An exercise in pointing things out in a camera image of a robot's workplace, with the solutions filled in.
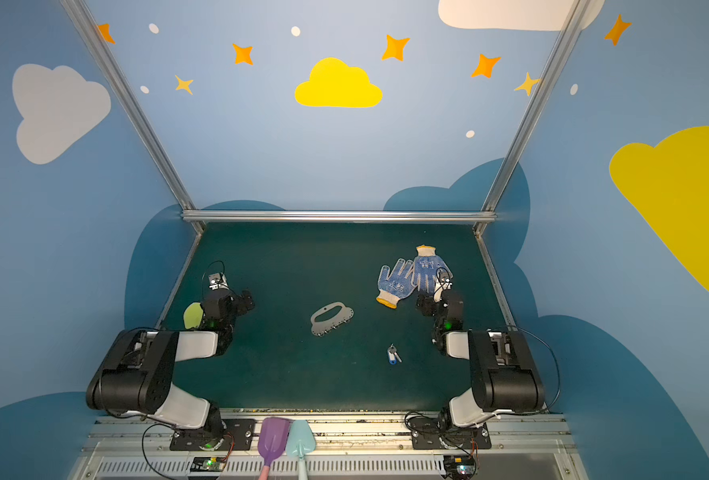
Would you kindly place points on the blue dotted glove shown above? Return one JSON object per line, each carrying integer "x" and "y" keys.
{"x": 425, "y": 266}
{"x": 395, "y": 283}

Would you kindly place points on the right controller board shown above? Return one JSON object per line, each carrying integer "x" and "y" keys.
{"x": 458, "y": 467}

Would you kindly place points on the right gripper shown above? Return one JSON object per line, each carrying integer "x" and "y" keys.
{"x": 428, "y": 303}

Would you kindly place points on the right blue dotted glove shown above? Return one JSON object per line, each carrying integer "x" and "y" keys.
{"x": 425, "y": 266}

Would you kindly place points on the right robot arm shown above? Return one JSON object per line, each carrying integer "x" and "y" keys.
{"x": 503, "y": 376}

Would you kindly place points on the controller board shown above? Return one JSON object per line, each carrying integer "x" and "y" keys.
{"x": 207, "y": 464}
{"x": 458, "y": 467}

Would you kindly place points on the teal toy shovel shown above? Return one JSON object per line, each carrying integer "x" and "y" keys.
{"x": 301, "y": 442}

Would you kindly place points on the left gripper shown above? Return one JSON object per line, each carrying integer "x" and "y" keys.
{"x": 241, "y": 302}

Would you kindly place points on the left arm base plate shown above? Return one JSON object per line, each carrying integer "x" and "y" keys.
{"x": 235, "y": 434}

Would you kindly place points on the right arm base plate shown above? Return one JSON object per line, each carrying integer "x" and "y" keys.
{"x": 425, "y": 434}

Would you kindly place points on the purple toy shovel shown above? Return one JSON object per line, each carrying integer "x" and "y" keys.
{"x": 272, "y": 442}

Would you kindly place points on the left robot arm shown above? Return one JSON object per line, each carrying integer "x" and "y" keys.
{"x": 136, "y": 377}

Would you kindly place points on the left controller board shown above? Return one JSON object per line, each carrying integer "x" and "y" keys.
{"x": 207, "y": 464}

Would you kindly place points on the blue-capped keys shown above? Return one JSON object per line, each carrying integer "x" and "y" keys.
{"x": 393, "y": 356}

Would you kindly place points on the left blue dotted glove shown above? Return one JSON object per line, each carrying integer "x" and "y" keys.
{"x": 395, "y": 283}

